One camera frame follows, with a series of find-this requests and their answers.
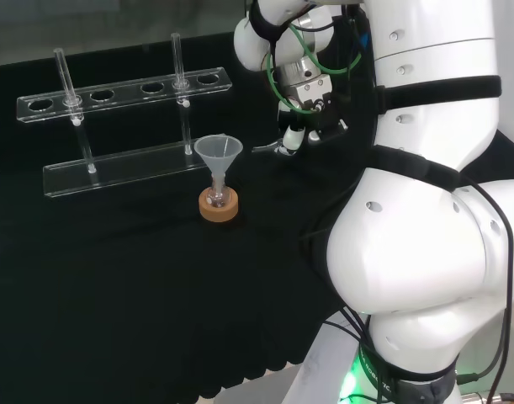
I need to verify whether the small round-bottom glass flask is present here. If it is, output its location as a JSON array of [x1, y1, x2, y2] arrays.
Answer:
[[205, 173, 232, 209]]

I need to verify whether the translucent plastic funnel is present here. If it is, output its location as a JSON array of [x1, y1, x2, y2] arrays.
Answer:
[[193, 134, 244, 184]]

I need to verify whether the green cable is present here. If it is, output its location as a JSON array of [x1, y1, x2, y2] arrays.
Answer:
[[265, 23, 363, 115]]

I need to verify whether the clear acrylic funnel stand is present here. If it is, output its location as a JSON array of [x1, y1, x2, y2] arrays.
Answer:
[[15, 32, 234, 199]]

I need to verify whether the black bench cloth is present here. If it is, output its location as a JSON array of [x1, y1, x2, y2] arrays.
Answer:
[[0, 29, 514, 401]]

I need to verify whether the cork ring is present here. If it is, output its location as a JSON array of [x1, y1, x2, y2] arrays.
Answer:
[[198, 187, 241, 224]]

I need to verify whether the black cable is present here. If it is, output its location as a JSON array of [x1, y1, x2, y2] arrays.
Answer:
[[454, 174, 514, 385]]

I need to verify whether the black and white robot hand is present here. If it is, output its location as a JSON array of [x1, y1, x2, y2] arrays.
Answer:
[[277, 73, 350, 157]]

